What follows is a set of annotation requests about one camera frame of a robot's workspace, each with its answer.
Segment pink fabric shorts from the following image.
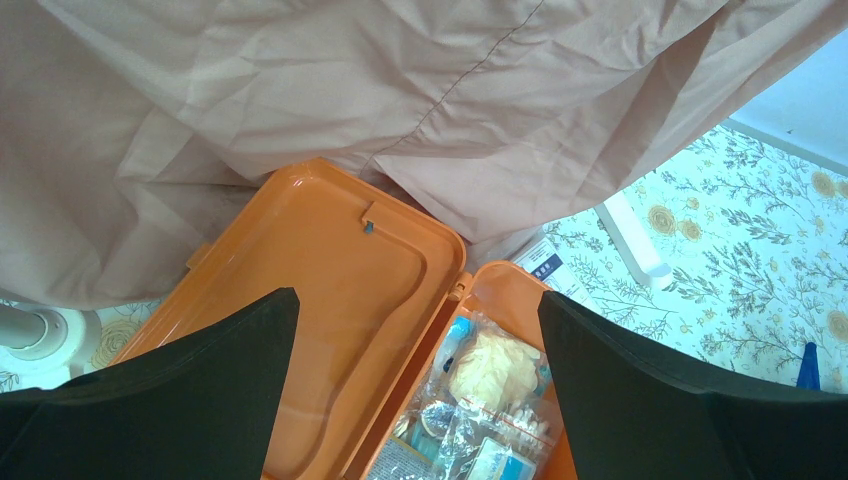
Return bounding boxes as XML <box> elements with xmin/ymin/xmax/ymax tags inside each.
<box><xmin>1</xmin><ymin>1</ymin><xmax>847</xmax><ymax>309</ymax></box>

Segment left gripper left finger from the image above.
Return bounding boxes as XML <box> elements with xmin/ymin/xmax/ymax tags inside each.
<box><xmin>1</xmin><ymin>288</ymin><xmax>300</xmax><ymax>479</ymax></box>

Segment blue cotton swab pack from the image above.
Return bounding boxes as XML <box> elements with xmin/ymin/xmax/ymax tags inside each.
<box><xmin>425</xmin><ymin>316</ymin><xmax>474</xmax><ymax>395</ymax></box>

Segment white rectangular box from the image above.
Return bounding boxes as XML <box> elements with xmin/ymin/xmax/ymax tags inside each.
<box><xmin>594</xmin><ymin>192</ymin><xmax>673</xmax><ymax>290</ymax></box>

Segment orange plastic medicine box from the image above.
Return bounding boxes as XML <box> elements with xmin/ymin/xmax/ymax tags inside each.
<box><xmin>117</xmin><ymin>159</ymin><xmax>545</xmax><ymax>479</ymax></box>

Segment alcohol wipes bag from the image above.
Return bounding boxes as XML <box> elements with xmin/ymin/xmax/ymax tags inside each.
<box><xmin>431</xmin><ymin>424</ymin><xmax>538</xmax><ymax>480</ymax></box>

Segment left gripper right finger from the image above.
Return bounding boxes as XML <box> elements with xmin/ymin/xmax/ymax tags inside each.
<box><xmin>537</xmin><ymin>291</ymin><xmax>847</xmax><ymax>479</ymax></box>

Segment bagged latex gloves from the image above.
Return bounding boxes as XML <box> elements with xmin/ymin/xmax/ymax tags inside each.
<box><xmin>448</xmin><ymin>329</ymin><xmax>545</xmax><ymax>412</ymax></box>

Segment gauze pad packet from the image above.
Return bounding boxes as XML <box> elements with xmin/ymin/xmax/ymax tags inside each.
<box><xmin>366</xmin><ymin>435</ymin><xmax>439</xmax><ymax>480</ymax></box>

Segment white blue medicine sachet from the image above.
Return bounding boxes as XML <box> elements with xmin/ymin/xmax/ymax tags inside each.
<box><xmin>511</xmin><ymin>233</ymin><xmax>600</xmax><ymax>312</ymax></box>

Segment silver clothes rack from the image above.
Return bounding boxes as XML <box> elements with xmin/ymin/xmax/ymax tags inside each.
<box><xmin>1</xmin><ymin>303</ymin><xmax>102</xmax><ymax>377</ymax></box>

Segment floral table mat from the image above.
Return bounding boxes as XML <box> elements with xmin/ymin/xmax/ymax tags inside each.
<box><xmin>534</xmin><ymin>126</ymin><xmax>847</xmax><ymax>393</ymax></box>

